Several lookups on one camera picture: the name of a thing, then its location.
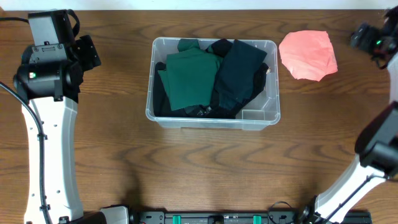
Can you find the dark navy garment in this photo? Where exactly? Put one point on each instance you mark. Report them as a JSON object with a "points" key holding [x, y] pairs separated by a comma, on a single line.
{"points": [[242, 75]]}

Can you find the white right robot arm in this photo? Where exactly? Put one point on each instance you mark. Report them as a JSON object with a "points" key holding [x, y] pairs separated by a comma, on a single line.
{"points": [[124, 158]]}

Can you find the black sparkly knit garment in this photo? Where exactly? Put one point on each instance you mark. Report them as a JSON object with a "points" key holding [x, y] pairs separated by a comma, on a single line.
{"points": [[221, 48]]}

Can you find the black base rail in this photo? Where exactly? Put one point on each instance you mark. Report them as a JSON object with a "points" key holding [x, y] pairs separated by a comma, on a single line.
{"points": [[159, 217]]}

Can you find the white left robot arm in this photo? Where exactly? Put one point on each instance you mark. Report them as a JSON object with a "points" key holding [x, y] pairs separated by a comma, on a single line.
{"points": [[48, 84]]}

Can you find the dark green garment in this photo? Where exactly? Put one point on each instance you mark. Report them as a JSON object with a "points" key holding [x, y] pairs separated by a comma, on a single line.
{"points": [[189, 76]]}

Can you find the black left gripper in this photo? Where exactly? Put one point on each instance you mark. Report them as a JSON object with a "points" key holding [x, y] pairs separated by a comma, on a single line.
{"points": [[88, 50]]}

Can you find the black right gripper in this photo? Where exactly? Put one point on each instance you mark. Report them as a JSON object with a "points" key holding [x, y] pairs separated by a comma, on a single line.
{"points": [[366, 43]]}

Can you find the pink garment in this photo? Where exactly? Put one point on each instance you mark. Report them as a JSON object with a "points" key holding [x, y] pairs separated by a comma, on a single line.
{"points": [[308, 54]]}

